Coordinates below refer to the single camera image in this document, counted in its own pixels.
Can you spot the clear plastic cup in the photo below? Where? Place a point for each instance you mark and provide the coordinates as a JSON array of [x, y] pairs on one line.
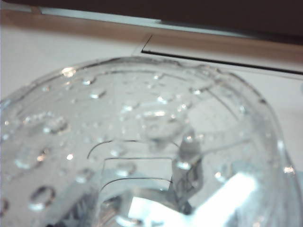
[[71, 118]]

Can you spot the wide brown desk partition panel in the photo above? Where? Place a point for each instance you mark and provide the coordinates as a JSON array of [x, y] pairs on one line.
[[213, 14]]

